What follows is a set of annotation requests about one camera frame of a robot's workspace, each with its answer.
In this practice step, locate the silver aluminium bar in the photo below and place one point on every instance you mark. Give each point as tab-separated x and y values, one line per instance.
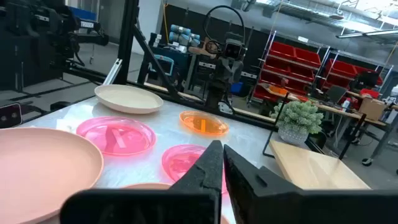
112	72

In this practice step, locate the blue work cart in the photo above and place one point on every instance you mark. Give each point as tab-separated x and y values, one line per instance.
174	57

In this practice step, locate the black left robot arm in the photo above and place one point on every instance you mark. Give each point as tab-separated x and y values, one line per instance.
227	74

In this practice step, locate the red bin storage rack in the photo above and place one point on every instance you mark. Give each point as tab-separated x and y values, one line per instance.
281	49
340	68

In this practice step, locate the orange translucent plate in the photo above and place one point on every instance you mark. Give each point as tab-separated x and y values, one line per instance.
203	124

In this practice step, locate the black table-level camera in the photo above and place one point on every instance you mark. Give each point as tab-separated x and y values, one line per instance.
11	115

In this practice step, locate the long wooden workbench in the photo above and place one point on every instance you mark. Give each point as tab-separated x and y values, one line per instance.
329	109

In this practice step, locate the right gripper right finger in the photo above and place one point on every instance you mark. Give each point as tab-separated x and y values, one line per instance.
248	193

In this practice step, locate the blue plastic bin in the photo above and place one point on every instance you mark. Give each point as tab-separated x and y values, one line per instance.
237	88

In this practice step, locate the black rig frame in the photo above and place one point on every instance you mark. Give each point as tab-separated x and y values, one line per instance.
126	40

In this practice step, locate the grey blue rolls stack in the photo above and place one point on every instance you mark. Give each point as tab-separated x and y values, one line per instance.
183	32

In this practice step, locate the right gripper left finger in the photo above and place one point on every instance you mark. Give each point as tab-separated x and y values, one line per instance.
205	174

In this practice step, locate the large pink translucent plate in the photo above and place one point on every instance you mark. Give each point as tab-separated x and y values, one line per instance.
116	137

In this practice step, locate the ceiling light fixture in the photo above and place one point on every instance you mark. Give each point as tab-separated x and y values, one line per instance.
367	33

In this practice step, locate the cardboard box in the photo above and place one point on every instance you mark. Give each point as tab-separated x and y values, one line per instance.
371	109

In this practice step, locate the cream white plate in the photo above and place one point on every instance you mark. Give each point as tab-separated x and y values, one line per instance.
127	99

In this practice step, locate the background black robot arm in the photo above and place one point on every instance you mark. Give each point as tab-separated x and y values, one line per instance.
53	21

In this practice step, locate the small pink translucent plate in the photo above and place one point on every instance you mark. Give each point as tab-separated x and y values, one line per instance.
180	165

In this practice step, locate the green potted plant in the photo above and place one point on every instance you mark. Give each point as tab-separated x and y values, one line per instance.
297	118

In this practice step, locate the black office chair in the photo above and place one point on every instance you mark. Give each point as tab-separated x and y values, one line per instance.
336	93

